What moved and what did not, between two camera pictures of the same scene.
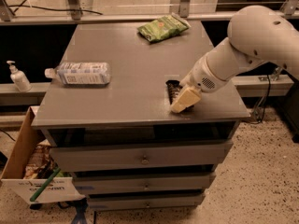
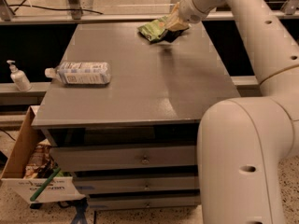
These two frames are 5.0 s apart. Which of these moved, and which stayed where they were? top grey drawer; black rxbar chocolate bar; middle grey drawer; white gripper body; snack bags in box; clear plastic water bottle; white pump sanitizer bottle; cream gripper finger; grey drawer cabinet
Moved: black rxbar chocolate bar; white gripper body; cream gripper finger
Stayed: snack bags in box; clear plastic water bottle; grey drawer cabinet; top grey drawer; middle grey drawer; white pump sanitizer bottle
